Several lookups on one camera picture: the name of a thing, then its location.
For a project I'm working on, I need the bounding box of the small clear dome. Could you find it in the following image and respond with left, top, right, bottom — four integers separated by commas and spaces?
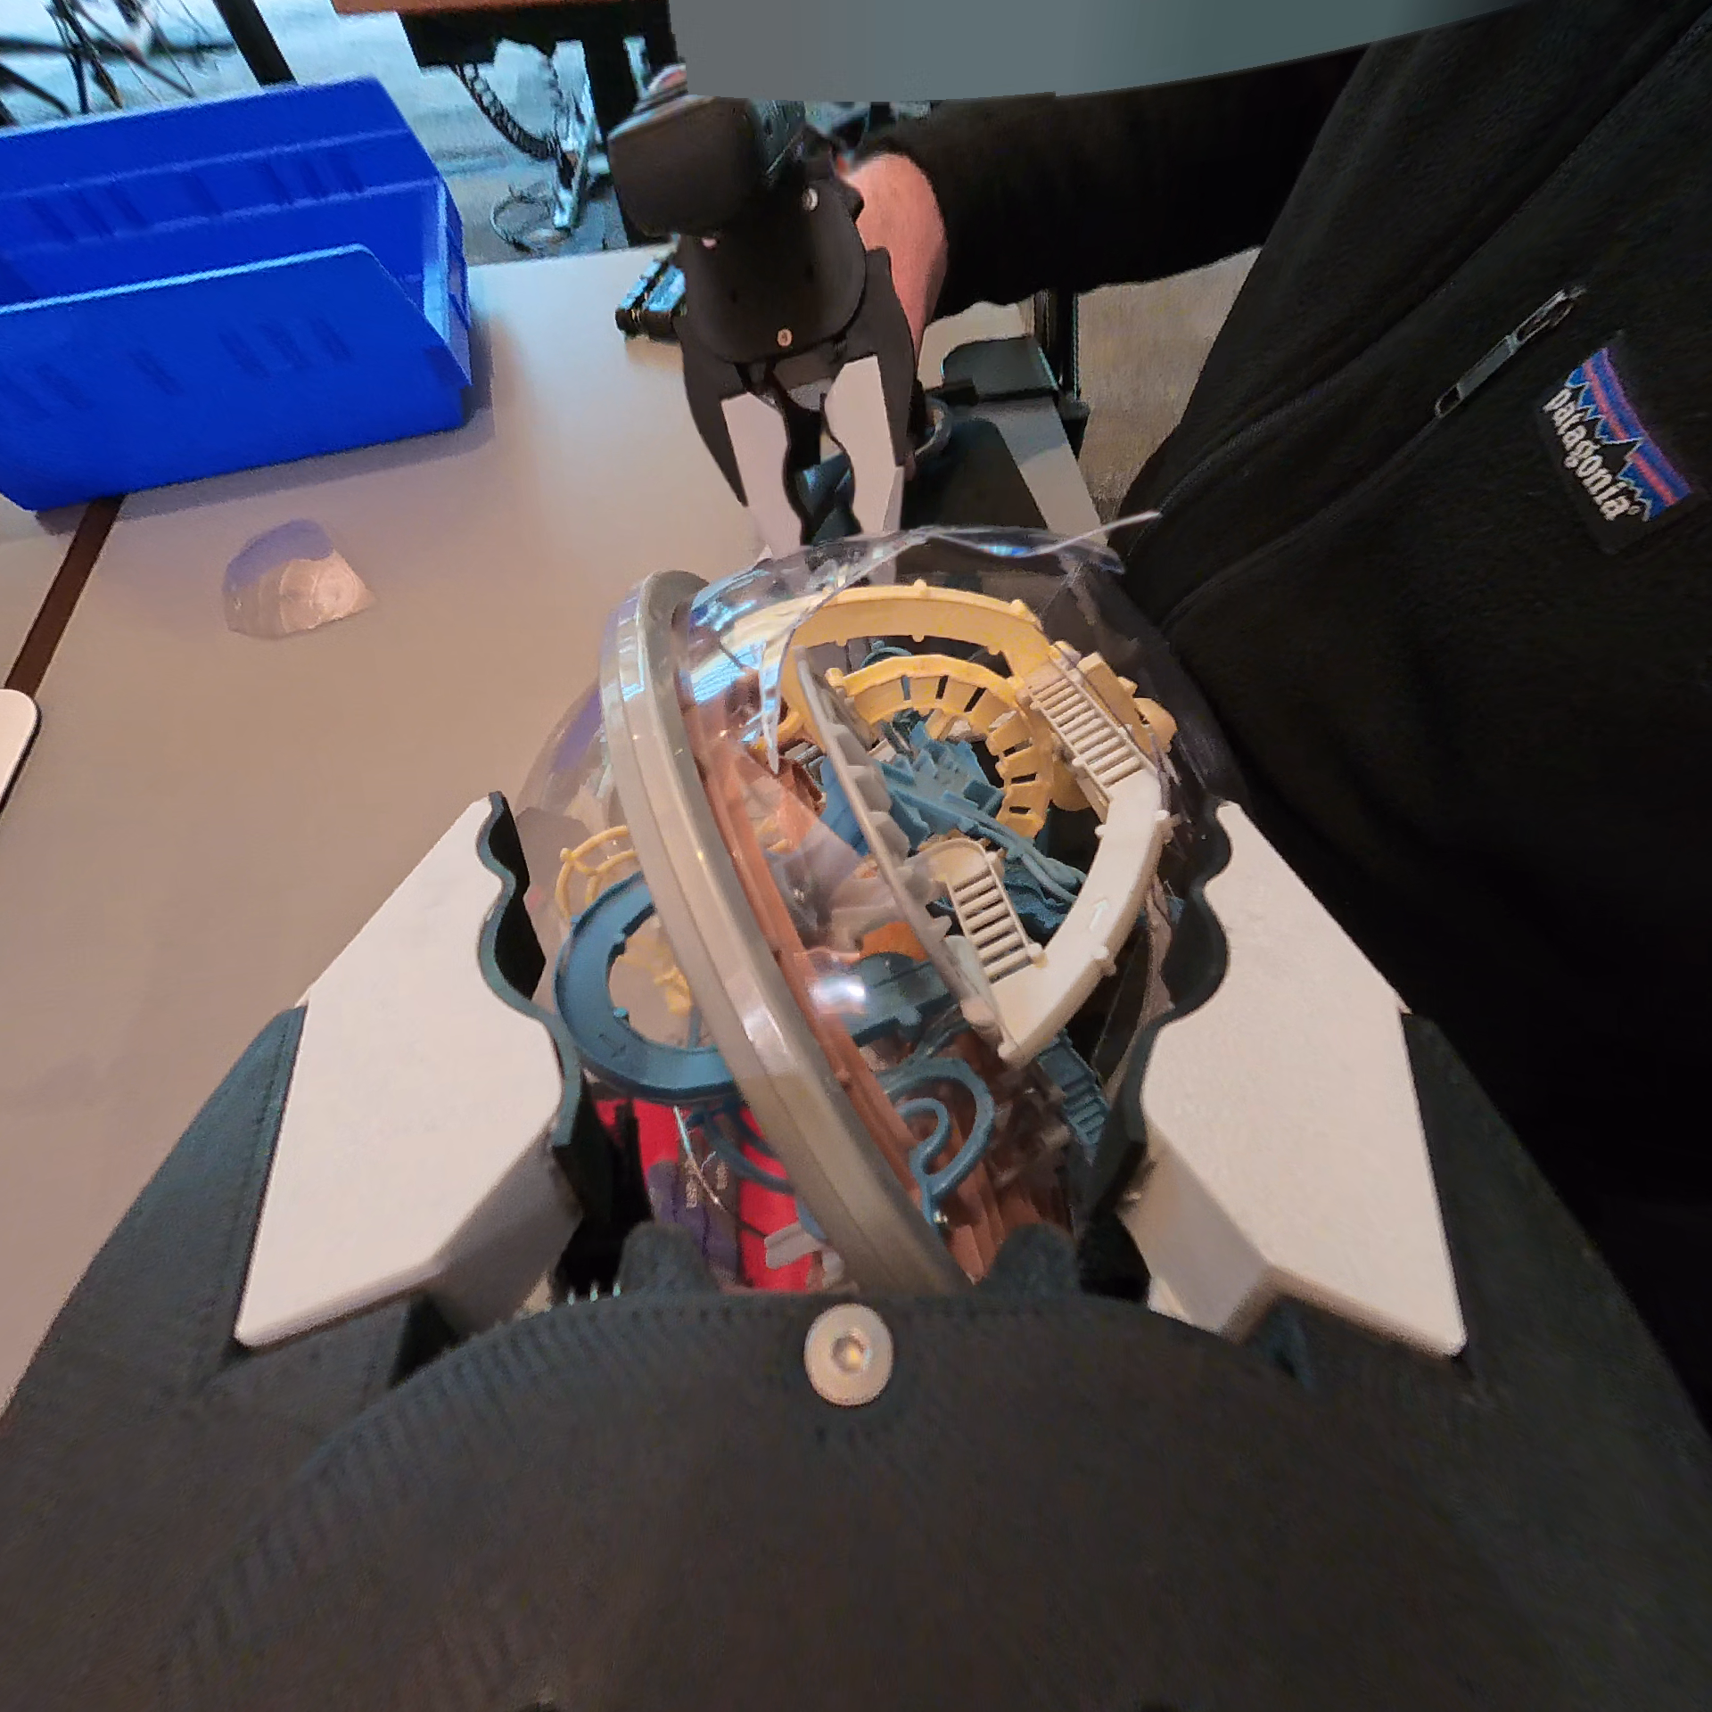
221, 522, 373, 642

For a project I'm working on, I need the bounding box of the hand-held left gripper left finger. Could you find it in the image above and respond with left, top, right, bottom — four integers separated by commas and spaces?
236, 795, 577, 1347

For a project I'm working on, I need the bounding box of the black perforated pad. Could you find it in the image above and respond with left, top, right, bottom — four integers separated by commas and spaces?
910, 402, 1104, 544

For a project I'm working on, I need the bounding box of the black bit holder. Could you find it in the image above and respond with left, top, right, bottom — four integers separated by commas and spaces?
615, 248, 686, 343

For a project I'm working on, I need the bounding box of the person's right forearm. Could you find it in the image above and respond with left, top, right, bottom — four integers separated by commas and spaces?
910, 49, 1365, 319

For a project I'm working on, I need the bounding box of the person's right hand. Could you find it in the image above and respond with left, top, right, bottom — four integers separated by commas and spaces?
852, 149, 955, 344

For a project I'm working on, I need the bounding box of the clear maze ball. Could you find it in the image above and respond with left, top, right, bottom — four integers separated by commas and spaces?
510, 537, 1237, 1298

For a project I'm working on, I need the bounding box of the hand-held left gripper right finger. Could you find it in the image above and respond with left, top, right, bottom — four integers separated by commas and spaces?
1125, 803, 1467, 1358

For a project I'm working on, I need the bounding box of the blue storage bin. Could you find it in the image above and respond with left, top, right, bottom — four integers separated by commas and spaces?
0, 75, 479, 509

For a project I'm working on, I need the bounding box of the person's black clothing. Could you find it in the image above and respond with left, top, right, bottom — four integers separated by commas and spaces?
1110, 0, 1712, 1393

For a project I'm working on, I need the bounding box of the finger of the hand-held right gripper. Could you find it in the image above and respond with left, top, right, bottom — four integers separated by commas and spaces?
826, 362, 916, 550
723, 382, 804, 559

